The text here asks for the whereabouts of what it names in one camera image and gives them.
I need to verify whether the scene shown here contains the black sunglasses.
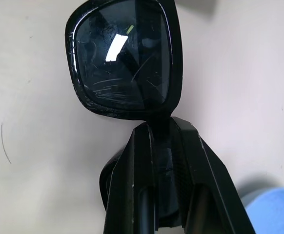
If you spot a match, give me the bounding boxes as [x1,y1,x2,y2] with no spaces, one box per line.
[64,0,184,227]

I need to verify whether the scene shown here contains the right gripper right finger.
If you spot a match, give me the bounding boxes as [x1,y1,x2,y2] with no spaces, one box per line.
[170,116,257,234]

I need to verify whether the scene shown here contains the light blue plate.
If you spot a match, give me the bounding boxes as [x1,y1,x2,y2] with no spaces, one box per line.
[243,187,284,234]

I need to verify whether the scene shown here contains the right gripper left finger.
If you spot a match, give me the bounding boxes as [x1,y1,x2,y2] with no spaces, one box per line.
[102,122,160,234]

